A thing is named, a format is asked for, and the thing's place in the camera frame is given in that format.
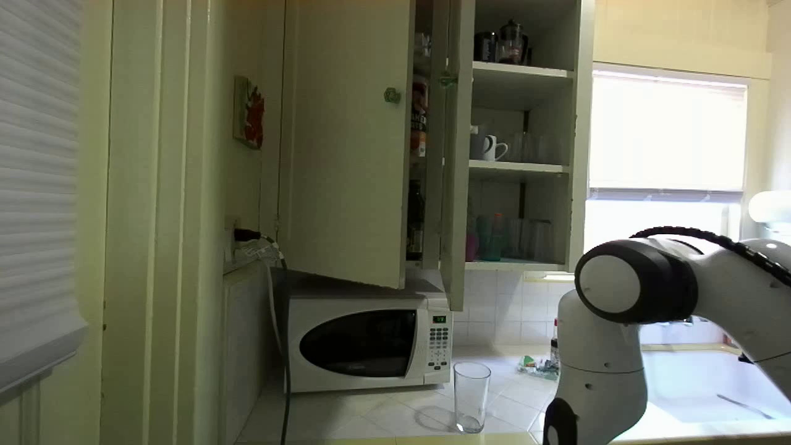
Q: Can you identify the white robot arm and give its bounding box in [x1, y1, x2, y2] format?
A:
[542, 225, 791, 445]

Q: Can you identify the cream upper cabinet door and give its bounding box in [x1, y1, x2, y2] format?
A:
[280, 0, 413, 288]

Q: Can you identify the cream upper cabinet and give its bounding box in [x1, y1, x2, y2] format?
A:
[409, 0, 596, 309]

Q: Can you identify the white microwave oven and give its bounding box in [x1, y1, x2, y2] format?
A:
[284, 292, 453, 392]

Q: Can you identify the white mug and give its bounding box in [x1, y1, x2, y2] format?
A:
[470, 128, 509, 160]

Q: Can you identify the clear drinking glass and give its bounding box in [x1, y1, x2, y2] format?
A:
[453, 363, 493, 436]

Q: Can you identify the crumpled plastic wrapper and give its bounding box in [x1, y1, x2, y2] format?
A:
[523, 356, 559, 381]

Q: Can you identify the dark teapot on shelf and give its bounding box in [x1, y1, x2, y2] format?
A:
[474, 20, 533, 65]

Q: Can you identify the white window blind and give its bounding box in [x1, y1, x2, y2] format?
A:
[588, 70, 749, 192]

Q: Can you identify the red wall item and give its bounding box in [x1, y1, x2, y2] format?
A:
[235, 77, 264, 148]

